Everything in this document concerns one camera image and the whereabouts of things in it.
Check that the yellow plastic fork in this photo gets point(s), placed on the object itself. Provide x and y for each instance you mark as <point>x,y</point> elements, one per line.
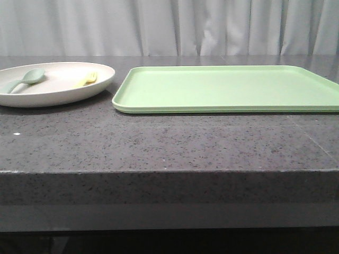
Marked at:
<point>89,78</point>

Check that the cream round plate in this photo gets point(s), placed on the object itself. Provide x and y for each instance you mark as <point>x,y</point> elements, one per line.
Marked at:
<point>56,88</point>

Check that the light green serving tray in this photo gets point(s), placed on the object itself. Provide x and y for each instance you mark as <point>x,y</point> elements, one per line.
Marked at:
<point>225,89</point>

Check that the pale green spoon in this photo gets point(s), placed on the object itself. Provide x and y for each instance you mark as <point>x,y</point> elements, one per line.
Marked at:
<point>31,77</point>

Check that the white pleated curtain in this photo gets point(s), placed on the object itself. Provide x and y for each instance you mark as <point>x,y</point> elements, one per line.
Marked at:
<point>168,28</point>

